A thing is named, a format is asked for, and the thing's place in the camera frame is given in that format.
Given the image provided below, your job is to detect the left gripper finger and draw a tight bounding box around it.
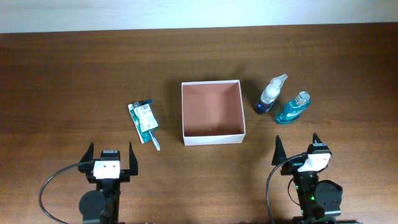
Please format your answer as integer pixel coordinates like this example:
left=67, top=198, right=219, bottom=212
left=80, top=142, right=94, bottom=163
left=129, top=142, right=138, bottom=175

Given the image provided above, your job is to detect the blue white toothbrush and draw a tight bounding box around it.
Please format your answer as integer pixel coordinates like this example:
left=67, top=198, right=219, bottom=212
left=133, top=101, right=161, bottom=152

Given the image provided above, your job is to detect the teal mouthwash bottle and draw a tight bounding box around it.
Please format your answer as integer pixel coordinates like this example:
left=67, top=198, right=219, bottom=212
left=275, top=91, right=311, bottom=124

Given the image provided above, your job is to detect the green white floss packet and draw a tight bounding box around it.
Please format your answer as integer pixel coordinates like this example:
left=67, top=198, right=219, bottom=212
left=133, top=104, right=159, bottom=133

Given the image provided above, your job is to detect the blue disposable razor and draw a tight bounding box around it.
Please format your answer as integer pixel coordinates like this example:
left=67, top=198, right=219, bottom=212
left=140, top=100, right=154, bottom=105

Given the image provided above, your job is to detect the clear spray bottle blue liquid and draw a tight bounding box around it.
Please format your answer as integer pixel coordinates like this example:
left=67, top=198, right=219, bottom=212
left=255, top=73, right=289, bottom=114

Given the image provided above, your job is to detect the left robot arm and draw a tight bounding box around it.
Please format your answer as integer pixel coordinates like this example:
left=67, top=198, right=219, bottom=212
left=78, top=143, right=138, bottom=224

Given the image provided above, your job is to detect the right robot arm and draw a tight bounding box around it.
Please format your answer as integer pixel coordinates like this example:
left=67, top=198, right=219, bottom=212
left=266, top=134, right=343, bottom=224

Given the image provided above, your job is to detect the white teal toothpaste tube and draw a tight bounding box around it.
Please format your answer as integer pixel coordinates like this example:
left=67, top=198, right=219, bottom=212
left=127, top=104, right=151, bottom=144

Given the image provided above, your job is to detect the white cardboard box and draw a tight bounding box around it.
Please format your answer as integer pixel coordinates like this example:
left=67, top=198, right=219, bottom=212
left=181, top=80, right=246, bottom=146

